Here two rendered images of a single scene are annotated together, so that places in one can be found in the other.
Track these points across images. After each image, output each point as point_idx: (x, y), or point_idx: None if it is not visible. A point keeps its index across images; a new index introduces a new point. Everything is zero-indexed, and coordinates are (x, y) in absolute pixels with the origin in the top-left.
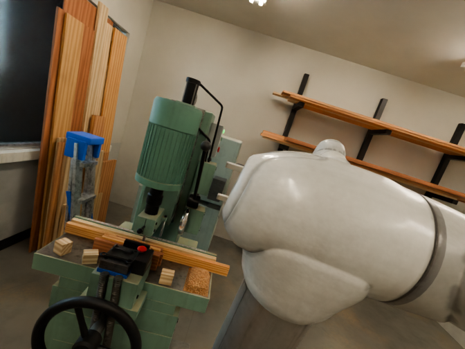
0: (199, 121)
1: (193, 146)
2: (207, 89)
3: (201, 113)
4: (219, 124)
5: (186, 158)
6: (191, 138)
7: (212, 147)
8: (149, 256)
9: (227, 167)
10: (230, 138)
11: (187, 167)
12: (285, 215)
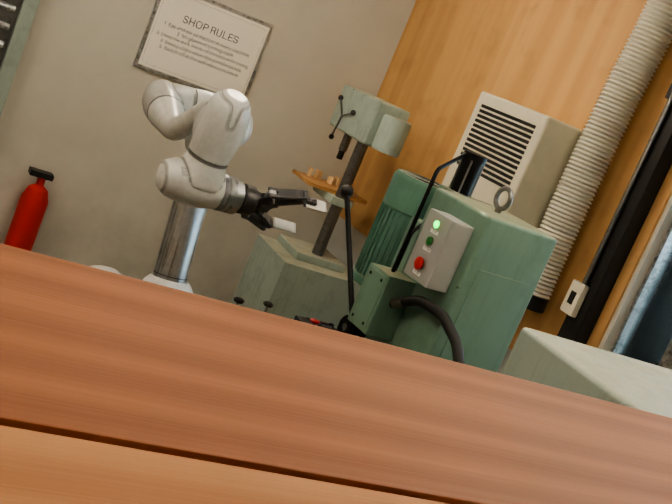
0: (393, 184)
1: (384, 222)
2: (457, 156)
3: (398, 174)
4: (421, 201)
5: (370, 233)
6: (382, 207)
7: (403, 242)
8: (301, 320)
9: (322, 212)
10: (581, 351)
11: (368, 249)
12: None
